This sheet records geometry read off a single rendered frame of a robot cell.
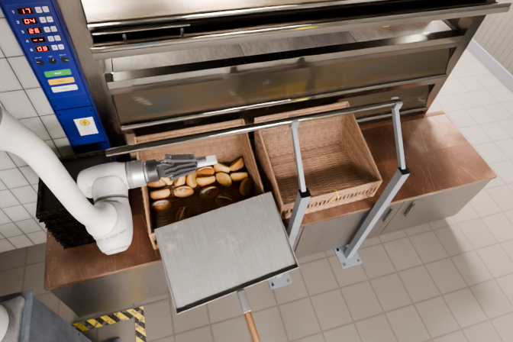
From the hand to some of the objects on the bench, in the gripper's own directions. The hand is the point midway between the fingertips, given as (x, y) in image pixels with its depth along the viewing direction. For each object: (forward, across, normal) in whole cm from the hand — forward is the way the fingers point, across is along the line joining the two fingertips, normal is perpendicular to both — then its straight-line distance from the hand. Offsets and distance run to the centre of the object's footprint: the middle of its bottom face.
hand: (206, 160), depth 126 cm
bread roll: (+12, +61, -29) cm, 68 cm away
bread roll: (+3, +60, -29) cm, 67 cm away
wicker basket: (0, +62, -25) cm, 67 cm away
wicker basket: (+61, +62, -25) cm, 91 cm away
